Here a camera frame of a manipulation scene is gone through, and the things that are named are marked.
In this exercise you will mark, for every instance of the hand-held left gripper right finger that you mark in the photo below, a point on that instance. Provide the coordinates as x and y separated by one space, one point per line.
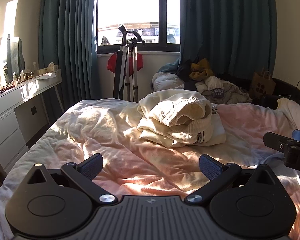
210 166

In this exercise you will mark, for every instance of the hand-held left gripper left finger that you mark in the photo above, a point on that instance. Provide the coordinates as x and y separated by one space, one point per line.
91 166

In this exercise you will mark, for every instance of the cream sweatpants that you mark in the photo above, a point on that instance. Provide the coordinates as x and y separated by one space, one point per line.
180 120

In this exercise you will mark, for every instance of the pile of grey clothes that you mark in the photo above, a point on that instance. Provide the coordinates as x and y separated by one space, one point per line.
222 91

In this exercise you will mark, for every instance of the cream pillow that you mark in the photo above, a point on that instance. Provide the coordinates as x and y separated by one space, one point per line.
290 107

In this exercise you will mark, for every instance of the pale pink bed sheet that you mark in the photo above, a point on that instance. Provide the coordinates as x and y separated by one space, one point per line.
110 140

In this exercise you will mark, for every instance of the black sofa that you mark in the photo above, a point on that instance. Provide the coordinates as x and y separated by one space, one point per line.
285 87

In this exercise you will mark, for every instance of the brown paper bag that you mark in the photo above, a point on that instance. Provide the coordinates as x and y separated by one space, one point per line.
262 83

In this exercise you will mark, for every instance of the white duvet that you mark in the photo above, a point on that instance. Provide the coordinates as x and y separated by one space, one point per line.
167 81

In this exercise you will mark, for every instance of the black folded board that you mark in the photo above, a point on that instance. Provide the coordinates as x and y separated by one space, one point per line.
118 75

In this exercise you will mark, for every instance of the yellow garment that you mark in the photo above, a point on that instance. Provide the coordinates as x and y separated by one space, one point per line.
201 71

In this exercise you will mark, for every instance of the white desk with drawers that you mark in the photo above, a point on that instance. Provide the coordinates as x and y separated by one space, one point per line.
7 120

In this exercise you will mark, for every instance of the silver tripod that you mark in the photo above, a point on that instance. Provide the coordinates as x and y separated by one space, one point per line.
132 75

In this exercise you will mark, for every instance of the red cloth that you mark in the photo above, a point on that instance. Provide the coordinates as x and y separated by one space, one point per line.
112 63

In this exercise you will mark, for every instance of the tissue box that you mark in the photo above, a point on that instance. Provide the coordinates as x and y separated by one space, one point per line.
48 68

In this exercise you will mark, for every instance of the group of cosmetic bottles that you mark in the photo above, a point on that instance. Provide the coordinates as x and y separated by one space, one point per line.
22 76

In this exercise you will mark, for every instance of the teal curtain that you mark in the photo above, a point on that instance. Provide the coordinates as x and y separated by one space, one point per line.
67 35
227 25

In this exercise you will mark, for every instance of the rectangular desk mirror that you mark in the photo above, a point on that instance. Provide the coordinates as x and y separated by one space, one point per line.
13 57

